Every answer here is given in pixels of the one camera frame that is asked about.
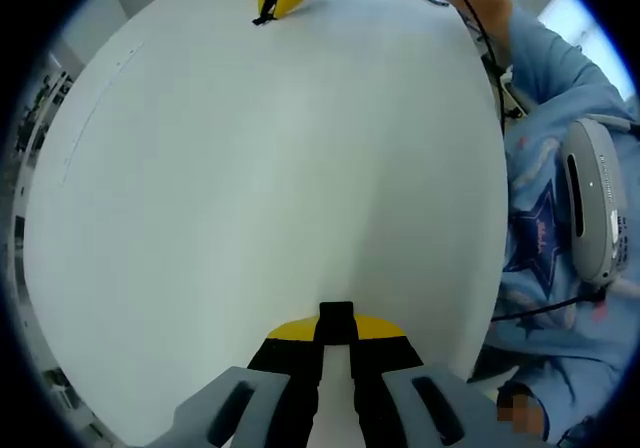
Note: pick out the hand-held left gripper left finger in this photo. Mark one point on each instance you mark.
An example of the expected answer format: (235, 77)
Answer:
(240, 408)

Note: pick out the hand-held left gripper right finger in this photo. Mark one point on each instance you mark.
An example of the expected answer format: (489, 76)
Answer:
(430, 408)

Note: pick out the black pronged plastic buckle part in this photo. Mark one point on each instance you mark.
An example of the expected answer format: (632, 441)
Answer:
(261, 20)

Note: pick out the black socket plastic buckle part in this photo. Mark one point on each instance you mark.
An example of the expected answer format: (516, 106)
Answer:
(336, 323)

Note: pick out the white chest device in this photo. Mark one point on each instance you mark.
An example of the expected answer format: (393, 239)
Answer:
(597, 193)

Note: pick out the person in blue shirt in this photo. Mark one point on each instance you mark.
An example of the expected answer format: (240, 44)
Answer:
(540, 158)

